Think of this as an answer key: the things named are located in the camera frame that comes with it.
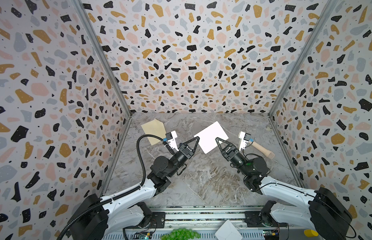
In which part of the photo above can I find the cream yellow envelope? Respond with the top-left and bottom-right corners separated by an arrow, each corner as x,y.
141,119 -> 166,139

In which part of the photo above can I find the wooden stamp handle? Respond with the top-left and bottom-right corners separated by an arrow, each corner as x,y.
251,142 -> 276,160

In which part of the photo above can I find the right aluminium corner post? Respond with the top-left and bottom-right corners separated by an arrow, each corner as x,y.
268,0 -> 337,119

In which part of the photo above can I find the small circuit board left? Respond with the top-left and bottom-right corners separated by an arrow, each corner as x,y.
132,231 -> 153,240

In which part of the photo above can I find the green grape bunch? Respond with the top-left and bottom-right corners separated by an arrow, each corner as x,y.
160,229 -> 201,240

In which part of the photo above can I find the beige letter with ornate border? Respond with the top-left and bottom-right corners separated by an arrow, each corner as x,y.
194,121 -> 229,154

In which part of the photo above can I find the aluminium corner post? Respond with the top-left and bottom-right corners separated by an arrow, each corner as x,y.
268,0 -> 337,119
72,0 -> 132,119

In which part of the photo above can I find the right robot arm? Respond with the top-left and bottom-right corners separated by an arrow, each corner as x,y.
216,138 -> 352,240

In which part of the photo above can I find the small circuit board right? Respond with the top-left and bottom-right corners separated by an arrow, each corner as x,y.
263,230 -> 280,240

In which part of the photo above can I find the yellow cylinder object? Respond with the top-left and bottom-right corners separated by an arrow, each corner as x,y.
304,229 -> 319,238

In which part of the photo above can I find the black corrugated cable hose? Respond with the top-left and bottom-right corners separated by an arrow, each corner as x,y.
56,134 -> 174,240

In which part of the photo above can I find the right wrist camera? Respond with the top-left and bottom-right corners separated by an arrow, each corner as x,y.
238,132 -> 254,151

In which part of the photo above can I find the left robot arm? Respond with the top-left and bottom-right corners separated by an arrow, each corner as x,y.
58,135 -> 200,240

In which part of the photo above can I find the small circuit board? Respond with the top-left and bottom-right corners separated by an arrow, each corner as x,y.
263,230 -> 280,240
132,231 -> 153,240

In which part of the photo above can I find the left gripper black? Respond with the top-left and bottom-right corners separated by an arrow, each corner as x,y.
165,137 -> 198,180

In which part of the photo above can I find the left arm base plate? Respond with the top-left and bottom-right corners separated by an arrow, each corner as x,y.
136,212 -> 166,229

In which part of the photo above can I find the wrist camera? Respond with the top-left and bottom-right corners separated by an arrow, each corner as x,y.
238,132 -> 254,151
163,131 -> 177,142

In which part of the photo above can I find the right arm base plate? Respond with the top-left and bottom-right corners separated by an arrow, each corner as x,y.
245,211 -> 288,228

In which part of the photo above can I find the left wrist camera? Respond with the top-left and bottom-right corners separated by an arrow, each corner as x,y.
163,131 -> 177,142

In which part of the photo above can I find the left aluminium corner post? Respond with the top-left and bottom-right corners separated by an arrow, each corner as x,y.
72,0 -> 132,119

